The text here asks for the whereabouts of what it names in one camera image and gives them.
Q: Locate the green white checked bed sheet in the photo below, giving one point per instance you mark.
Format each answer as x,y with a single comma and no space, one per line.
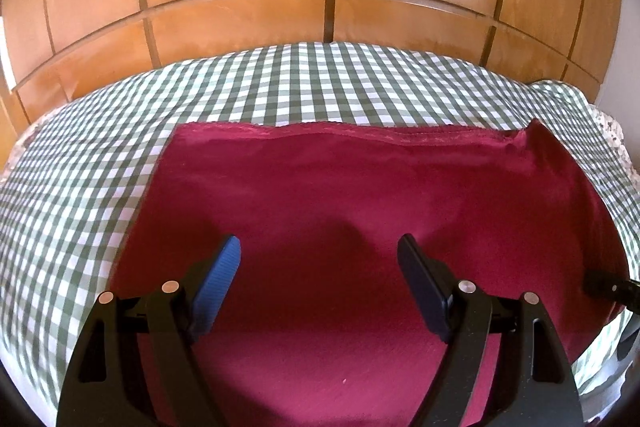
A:
100,147

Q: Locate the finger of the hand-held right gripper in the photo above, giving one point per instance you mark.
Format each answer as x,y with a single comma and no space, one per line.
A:
607,284

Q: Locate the maroon long-sleeved shirt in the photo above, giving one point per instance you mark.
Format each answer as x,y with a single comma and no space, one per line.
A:
340,187

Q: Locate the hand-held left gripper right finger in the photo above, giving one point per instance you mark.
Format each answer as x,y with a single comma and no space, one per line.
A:
425,287

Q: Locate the white floral bedspread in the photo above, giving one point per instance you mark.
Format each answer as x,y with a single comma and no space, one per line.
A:
615,142

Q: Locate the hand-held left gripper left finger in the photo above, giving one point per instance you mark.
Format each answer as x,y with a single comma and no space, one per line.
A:
217,287

